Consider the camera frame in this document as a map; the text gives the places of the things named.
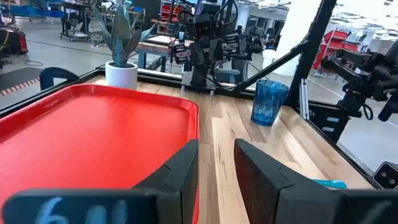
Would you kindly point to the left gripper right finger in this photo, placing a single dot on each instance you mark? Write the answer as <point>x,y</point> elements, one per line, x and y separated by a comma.
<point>264,193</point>

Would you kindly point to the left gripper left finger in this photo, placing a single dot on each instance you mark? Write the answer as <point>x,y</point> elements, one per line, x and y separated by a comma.
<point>183,174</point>

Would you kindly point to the blue faceted plastic cup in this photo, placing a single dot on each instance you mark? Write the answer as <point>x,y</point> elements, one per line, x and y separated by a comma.
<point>269,102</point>

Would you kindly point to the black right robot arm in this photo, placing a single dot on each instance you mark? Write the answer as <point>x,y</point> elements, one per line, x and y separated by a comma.
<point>199,76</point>

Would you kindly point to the black background robot arm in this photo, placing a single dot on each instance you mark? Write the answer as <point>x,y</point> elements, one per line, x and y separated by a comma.
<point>367,74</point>

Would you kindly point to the red plastic tray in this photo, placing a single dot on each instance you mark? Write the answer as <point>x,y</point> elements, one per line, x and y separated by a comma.
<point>93,140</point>

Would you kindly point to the white waste bin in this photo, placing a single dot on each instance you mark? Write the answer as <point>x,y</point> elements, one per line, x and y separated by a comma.
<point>269,59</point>

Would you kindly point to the blue-legged wooden workbench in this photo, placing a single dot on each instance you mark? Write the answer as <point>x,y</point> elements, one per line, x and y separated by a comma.
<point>152,48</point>

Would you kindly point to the green artificial plant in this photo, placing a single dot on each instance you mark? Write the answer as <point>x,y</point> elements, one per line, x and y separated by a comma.
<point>121,37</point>

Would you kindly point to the white cylindrical plant pot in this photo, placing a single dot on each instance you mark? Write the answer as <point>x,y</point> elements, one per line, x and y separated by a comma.
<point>121,76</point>

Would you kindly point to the red storage shelf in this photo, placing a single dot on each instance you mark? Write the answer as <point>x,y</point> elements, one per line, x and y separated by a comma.
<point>337,43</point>

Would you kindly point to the black wheeled cart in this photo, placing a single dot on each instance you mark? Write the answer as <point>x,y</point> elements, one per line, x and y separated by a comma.
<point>74,21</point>

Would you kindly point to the black chair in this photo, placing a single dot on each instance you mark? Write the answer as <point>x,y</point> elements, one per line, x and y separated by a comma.
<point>56,73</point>

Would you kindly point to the red and black cart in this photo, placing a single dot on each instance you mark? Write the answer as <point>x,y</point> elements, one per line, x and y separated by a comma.
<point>18,42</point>

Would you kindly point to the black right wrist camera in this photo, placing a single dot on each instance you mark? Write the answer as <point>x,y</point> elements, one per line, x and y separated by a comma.
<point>202,26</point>

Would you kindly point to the black aluminium table frame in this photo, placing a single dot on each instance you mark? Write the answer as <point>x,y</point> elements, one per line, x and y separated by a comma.
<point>311,46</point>

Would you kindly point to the black table-level camera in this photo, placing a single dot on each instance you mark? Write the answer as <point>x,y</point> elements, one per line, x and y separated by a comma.
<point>387,175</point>

